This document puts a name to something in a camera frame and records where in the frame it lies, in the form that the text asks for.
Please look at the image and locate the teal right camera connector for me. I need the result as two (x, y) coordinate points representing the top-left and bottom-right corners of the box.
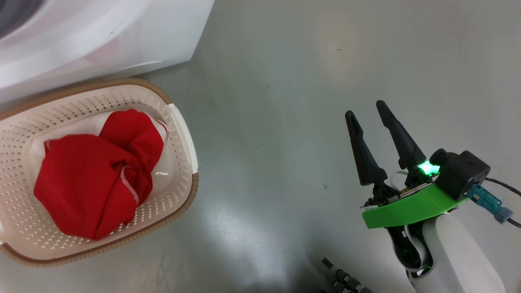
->
(467, 185), (513, 224)

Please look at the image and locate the thin black right gripper cable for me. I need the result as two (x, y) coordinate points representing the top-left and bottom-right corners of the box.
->
(484, 177), (521, 228)

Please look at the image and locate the red and white garment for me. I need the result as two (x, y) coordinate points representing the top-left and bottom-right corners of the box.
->
(33, 109), (165, 241)

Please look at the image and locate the white front-load washing machine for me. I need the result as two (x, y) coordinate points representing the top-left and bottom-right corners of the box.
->
(0, 0), (215, 102)

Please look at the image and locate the cream perforated laundry basket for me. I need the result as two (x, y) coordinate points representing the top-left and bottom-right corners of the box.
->
(0, 77), (200, 268)

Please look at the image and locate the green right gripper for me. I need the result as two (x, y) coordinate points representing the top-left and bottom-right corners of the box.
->
(345, 100), (468, 230)

